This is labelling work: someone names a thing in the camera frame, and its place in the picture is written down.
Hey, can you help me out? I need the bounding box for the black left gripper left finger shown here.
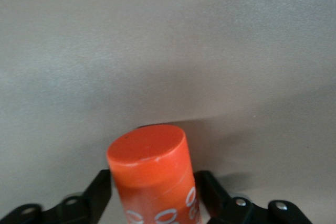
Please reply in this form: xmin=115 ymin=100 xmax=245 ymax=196
xmin=43 ymin=169 xmax=114 ymax=224

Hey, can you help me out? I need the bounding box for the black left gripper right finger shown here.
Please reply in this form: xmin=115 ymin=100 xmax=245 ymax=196
xmin=194 ymin=170 xmax=271 ymax=224

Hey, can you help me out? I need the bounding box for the orange cylinder white print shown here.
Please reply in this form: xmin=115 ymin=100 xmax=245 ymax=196
xmin=106 ymin=124 xmax=202 ymax=224

